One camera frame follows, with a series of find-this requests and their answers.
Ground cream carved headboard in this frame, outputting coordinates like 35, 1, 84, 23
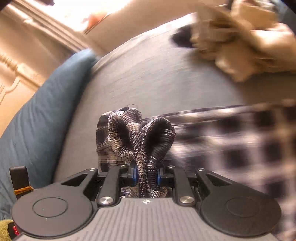
1, 1, 88, 132

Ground blue pillow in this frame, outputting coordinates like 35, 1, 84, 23
1, 49, 99, 220

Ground dark plaid shirt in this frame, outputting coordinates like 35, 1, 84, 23
96, 99, 296, 241

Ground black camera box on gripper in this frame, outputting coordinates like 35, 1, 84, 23
10, 166, 34, 199

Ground beige trousers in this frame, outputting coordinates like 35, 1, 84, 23
190, 1, 295, 82

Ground orange object on windowsill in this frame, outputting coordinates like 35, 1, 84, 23
82, 11, 108, 33

